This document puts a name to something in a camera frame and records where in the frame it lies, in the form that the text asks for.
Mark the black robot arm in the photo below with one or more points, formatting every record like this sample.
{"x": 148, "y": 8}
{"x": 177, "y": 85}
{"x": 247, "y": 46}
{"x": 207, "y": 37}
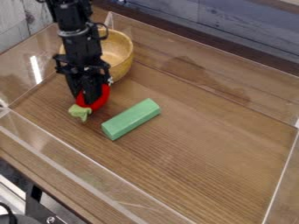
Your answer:
{"x": 70, "y": 14}

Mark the green rectangular block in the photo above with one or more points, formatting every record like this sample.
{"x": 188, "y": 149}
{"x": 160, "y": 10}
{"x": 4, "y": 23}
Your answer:
{"x": 130, "y": 118}

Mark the red plush strawberry toy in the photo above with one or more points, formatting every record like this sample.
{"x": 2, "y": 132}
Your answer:
{"x": 81, "y": 109}

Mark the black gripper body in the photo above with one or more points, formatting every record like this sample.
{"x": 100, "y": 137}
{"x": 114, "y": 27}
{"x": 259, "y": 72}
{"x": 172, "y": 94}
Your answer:
{"x": 81, "y": 57}

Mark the black metal table bracket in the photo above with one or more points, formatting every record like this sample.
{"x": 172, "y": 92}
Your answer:
{"x": 34, "y": 209}

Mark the wooden bowl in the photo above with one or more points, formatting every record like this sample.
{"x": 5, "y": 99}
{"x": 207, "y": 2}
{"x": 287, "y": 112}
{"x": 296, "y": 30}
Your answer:
{"x": 116, "y": 52}

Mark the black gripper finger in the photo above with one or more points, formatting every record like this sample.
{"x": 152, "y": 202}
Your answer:
{"x": 90, "y": 85}
{"x": 73, "y": 83}

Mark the clear acrylic tray wall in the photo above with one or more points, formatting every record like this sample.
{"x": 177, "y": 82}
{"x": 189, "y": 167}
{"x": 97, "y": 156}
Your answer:
{"x": 203, "y": 164}

